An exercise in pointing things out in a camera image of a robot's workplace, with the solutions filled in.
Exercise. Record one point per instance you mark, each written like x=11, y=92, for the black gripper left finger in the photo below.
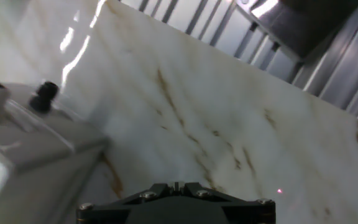
x=110, y=208

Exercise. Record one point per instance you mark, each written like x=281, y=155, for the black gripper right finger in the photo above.
x=250, y=211

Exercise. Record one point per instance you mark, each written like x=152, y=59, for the white drawer black knob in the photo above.
x=43, y=97

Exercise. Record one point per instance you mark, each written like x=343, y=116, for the white cabinet body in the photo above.
x=26, y=196

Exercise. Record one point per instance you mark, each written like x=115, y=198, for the silver digital scale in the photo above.
x=303, y=34

